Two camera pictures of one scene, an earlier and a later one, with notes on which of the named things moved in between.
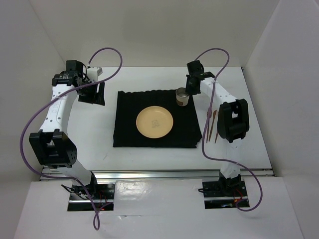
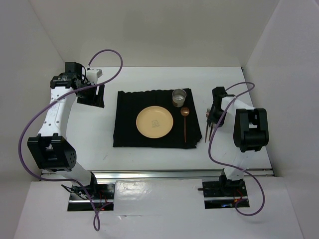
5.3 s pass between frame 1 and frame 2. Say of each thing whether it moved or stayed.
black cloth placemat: stayed
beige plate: stayed
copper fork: stayed
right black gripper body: moved
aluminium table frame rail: stayed
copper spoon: moved
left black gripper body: stayed
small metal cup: moved
